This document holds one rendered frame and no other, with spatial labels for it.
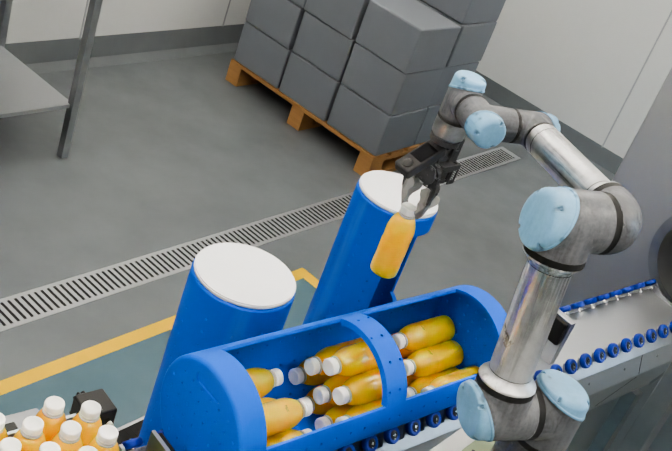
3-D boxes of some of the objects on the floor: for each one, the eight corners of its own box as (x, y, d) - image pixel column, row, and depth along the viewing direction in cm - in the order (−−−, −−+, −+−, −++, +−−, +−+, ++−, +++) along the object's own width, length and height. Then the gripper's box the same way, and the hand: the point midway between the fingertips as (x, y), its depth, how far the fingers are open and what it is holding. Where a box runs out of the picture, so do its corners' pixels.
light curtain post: (536, 622, 331) (810, 198, 252) (525, 629, 327) (800, 201, 248) (523, 608, 334) (789, 185, 255) (512, 615, 330) (779, 187, 251)
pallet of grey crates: (442, 156, 628) (517, -19, 572) (365, 179, 567) (441, -15, 512) (307, 67, 683) (364, -101, 627) (225, 79, 622) (279, -106, 566)
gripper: (478, 147, 224) (444, 223, 235) (443, 120, 231) (412, 196, 241) (453, 151, 218) (419, 229, 229) (418, 123, 225) (387, 200, 235)
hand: (409, 209), depth 232 cm, fingers closed on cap, 4 cm apart
